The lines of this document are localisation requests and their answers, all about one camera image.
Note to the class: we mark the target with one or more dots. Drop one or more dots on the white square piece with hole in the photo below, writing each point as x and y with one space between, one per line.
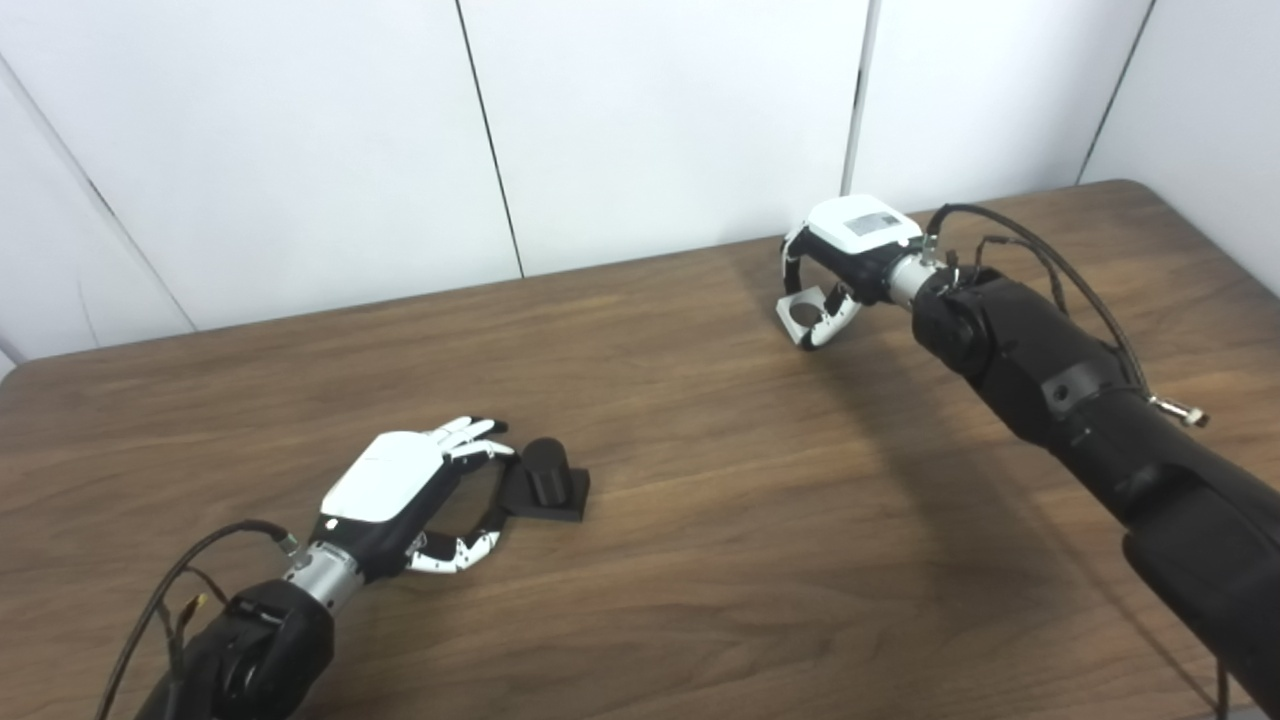
786 300

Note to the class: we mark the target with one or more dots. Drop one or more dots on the black peg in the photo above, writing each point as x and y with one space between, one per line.
545 480

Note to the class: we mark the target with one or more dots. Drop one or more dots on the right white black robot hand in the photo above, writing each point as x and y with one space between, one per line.
855 235

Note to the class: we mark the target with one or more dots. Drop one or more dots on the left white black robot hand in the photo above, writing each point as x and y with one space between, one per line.
385 480

